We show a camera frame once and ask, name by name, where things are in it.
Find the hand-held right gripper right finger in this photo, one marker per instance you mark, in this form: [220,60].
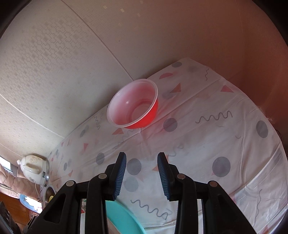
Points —
[163,177]

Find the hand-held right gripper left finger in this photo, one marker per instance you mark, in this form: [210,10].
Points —
[120,177]

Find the white printed plate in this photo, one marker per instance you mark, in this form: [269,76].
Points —
[83,208]

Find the red plastic bowl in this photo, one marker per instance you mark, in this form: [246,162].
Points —
[144,112]

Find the teal plate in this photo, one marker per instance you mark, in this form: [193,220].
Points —
[121,211]

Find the white patterned tablecloth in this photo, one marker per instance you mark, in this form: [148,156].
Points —
[202,139]

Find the stainless steel bowl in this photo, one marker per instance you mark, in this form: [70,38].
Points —
[50,192]

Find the yellow plastic bowl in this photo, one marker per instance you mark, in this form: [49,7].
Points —
[51,198]

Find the round metal kettle base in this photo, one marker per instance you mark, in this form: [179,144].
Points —
[46,177]

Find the white ceramic electric kettle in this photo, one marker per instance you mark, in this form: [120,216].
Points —
[31,167]

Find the pink striped cloth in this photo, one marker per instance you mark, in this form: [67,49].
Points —
[9,177]

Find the window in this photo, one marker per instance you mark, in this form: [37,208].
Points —
[5,165]

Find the black plastic crate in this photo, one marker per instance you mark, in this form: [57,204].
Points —
[7,220]

